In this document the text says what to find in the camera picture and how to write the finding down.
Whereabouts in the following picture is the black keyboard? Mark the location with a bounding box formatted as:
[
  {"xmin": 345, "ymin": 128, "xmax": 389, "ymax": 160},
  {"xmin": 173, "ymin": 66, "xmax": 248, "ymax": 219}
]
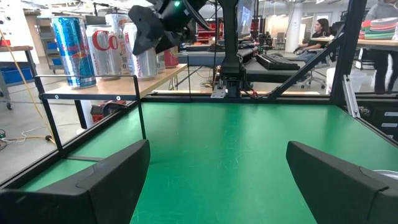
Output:
[{"xmin": 255, "ymin": 53, "xmax": 301, "ymax": 71}]

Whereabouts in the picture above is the black computer monitor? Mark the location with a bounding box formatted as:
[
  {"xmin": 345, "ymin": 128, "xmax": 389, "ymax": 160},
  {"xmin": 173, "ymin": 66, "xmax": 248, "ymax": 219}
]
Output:
[{"xmin": 236, "ymin": 0, "xmax": 256, "ymax": 40}]

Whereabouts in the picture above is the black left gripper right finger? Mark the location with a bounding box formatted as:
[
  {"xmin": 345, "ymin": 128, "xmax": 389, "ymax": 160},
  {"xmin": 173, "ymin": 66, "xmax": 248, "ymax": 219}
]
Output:
[{"xmin": 285, "ymin": 141, "xmax": 398, "ymax": 224}]

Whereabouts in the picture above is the blue silver Red Bull can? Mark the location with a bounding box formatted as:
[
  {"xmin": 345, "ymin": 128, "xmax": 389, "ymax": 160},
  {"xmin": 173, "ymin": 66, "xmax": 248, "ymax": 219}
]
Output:
[{"xmin": 50, "ymin": 16, "xmax": 98, "ymax": 89}]

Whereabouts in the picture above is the thin yellow cord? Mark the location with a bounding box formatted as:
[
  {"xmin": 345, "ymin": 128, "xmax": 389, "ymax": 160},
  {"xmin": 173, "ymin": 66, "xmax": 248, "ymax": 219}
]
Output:
[{"xmin": 0, "ymin": 29, "xmax": 57, "ymax": 146}]

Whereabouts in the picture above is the blue storage bin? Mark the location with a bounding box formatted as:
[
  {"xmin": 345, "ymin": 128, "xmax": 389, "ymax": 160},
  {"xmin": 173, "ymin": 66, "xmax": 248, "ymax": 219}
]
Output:
[{"xmin": 0, "ymin": 63, "xmax": 34, "ymax": 85}]

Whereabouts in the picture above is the wooden shelf with black frame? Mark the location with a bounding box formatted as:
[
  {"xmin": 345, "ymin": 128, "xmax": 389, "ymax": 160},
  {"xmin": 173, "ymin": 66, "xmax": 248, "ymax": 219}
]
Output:
[{"xmin": 34, "ymin": 54, "xmax": 191, "ymax": 156}]

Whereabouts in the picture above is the pink white Spindrift can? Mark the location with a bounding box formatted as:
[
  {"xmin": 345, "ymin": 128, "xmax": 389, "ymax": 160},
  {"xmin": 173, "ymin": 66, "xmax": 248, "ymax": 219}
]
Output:
[{"xmin": 164, "ymin": 45, "xmax": 180, "ymax": 69}]

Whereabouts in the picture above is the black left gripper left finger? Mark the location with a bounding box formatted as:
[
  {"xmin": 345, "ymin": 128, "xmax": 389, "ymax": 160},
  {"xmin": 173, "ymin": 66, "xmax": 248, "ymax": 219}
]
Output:
[{"xmin": 0, "ymin": 139, "xmax": 151, "ymax": 224}]

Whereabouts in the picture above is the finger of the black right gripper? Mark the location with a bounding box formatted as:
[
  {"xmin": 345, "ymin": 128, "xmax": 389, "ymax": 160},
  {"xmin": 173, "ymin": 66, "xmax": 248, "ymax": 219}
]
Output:
[{"xmin": 154, "ymin": 30, "xmax": 180, "ymax": 54}]

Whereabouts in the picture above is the stack of colourful discs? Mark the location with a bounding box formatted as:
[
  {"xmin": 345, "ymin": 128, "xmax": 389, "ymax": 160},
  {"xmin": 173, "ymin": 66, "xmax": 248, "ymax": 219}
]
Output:
[{"xmin": 359, "ymin": 17, "xmax": 398, "ymax": 40}]

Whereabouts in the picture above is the green table mat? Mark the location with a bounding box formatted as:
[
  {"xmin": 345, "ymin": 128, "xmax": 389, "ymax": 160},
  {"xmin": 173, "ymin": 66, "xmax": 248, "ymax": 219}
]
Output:
[{"xmin": 21, "ymin": 101, "xmax": 398, "ymax": 224}]

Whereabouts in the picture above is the gray office chair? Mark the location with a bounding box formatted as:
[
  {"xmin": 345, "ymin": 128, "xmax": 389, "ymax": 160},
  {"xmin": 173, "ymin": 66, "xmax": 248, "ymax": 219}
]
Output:
[{"xmin": 300, "ymin": 54, "xmax": 332, "ymax": 90}]

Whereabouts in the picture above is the red black tool box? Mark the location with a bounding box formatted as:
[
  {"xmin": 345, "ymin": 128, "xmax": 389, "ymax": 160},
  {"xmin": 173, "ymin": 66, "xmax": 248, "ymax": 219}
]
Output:
[{"xmin": 89, "ymin": 100, "xmax": 127, "ymax": 123}]

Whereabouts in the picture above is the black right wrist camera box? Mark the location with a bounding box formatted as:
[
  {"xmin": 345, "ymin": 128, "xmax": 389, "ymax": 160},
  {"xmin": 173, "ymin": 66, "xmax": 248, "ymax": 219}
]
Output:
[{"xmin": 127, "ymin": 4, "xmax": 165, "ymax": 56}]

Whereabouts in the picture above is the silver Diet Coke can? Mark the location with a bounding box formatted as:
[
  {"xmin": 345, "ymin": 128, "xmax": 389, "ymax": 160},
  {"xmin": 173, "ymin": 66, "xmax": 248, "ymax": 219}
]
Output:
[
  {"xmin": 123, "ymin": 22, "xmax": 159, "ymax": 80},
  {"xmin": 85, "ymin": 24, "xmax": 122, "ymax": 81}
]

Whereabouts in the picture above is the black metal table frame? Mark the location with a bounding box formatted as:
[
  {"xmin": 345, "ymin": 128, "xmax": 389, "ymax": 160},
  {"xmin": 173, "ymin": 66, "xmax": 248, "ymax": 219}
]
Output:
[{"xmin": 0, "ymin": 0, "xmax": 398, "ymax": 190}]

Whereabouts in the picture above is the gray desk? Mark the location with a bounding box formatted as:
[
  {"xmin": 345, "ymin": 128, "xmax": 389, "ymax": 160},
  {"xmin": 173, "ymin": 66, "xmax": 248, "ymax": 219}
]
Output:
[
  {"xmin": 177, "ymin": 46, "xmax": 259, "ymax": 67},
  {"xmin": 244, "ymin": 59, "xmax": 312, "ymax": 84}
]

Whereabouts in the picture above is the person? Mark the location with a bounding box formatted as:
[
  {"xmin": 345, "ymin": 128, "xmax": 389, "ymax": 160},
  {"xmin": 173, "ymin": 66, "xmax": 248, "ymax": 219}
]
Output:
[
  {"xmin": 364, "ymin": 0, "xmax": 398, "ymax": 94},
  {"xmin": 294, "ymin": 17, "xmax": 331, "ymax": 63}
]

